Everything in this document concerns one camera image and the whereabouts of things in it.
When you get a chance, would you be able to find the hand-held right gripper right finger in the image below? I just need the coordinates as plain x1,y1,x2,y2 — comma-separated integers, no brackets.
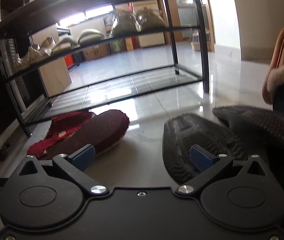
174,144,268,196

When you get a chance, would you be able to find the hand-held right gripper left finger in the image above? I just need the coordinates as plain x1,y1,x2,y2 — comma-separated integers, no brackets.
18,144,110,196

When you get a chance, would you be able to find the red plush slipper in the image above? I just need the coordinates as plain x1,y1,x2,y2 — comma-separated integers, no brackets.
40,109,130,161
27,110,97,159

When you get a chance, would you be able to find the black rubber-soled slipper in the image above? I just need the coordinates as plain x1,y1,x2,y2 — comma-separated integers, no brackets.
212,106,284,149
162,113,248,184

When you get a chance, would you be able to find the light wooden cabinet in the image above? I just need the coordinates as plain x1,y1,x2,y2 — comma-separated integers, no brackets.
37,25,73,98

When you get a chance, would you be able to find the cardboard box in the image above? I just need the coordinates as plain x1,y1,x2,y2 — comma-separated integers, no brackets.
84,44,112,61

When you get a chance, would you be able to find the glittery shoe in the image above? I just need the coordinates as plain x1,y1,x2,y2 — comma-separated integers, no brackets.
13,45,53,68

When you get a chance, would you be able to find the green beige slipper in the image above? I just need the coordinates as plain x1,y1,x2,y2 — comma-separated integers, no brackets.
52,36,78,53
78,28,105,43

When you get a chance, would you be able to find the cream slipper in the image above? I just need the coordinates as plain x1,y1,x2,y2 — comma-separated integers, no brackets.
39,36,55,51

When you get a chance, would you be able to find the white low cabinet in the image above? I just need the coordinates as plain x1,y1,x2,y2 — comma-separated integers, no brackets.
138,33,165,48

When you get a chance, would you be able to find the beige fuzzy shoe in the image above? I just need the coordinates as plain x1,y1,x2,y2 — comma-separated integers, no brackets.
136,8,169,30
112,10,139,37

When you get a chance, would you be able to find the wooden glass-door cabinet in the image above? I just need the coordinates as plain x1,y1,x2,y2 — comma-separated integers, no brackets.
174,0,216,43

